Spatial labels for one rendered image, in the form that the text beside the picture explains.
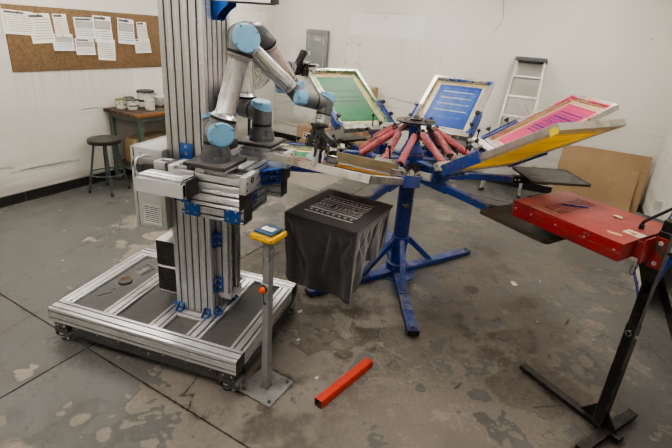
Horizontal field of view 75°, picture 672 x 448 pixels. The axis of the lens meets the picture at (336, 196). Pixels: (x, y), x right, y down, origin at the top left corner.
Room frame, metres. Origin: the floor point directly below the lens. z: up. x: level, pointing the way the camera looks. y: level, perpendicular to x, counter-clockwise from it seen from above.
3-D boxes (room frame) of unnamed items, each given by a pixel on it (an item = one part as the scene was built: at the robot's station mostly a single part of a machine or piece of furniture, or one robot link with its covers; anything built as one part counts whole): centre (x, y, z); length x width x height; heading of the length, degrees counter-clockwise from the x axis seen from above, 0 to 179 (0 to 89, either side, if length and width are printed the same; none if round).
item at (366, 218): (2.30, -0.03, 0.95); 0.48 x 0.44 x 0.01; 152
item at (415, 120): (3.28, -0.56, 0.67); 0.39 x 0.39 x 1.35
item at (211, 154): (2.05, 0.60, 1.31); 0.15 x 0.15 x 0.10
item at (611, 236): (2.08, -1.31, 1.06); 0.61 x 0.46 x 0.12; 32
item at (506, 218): (2.71, -0.91, 0.91); 1.34 x 0.40 x 0.08; 32
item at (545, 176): (3.30, -1.23, 0.91); 1.34 x 0.40 x 0.08; 92
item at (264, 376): (1.91, 0.31, 0.48); 0.22 x 0.22 x 0.96; 62
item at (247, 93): (2.61, 0.57, 1.63); 0.15 x 0.12 x 0.55; 50
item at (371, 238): (2.20, -0.22, 0.74); 0.46 x 0.04 x 0.42; 152
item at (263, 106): (2.53, 0.47, 1.42); 0.13 x 0.12 x 0.14; 50
